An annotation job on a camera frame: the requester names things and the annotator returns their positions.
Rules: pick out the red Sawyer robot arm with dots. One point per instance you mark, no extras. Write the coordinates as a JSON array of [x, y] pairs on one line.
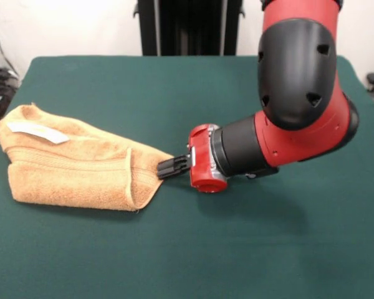
[[299, 78]]

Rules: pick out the dark green table cloth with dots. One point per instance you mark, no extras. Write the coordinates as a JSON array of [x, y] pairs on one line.
[[237, 233]]

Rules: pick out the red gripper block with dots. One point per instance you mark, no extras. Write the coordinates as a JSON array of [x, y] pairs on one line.
[[199, 155]]

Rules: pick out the black equipment pile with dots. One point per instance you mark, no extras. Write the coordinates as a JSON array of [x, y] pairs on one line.
[[4, 87]]

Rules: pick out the tan terry towel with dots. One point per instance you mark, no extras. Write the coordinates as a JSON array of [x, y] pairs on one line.
[[65, 177]]

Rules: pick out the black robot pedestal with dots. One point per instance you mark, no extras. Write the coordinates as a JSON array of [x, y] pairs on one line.
[[190, 28]]

